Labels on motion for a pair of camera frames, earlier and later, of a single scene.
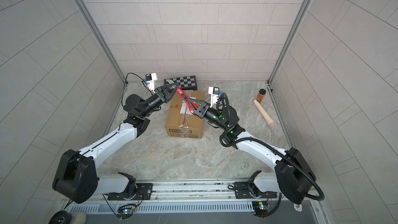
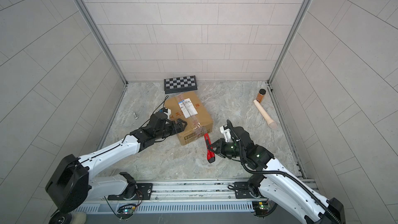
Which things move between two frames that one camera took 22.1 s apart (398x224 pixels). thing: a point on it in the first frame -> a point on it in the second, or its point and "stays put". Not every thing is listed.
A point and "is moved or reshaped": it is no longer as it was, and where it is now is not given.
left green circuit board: x=126 y=210 stays put
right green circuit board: x=261 y=208 stays put
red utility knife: x=186 y=100 -> x=211 y=155
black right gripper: x=203 y=109 -> x=219 y=148
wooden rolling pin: x=269 y=120 stays put
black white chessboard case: x=188 y=83 stays put
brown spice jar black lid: x=260 y=95 stays put
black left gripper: x=160 y=96 -> x=180 y=127
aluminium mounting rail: x=190 y=192 stays put
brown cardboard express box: x=180 y=121 is moved or reshaped
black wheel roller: x=61 y=217 stays put
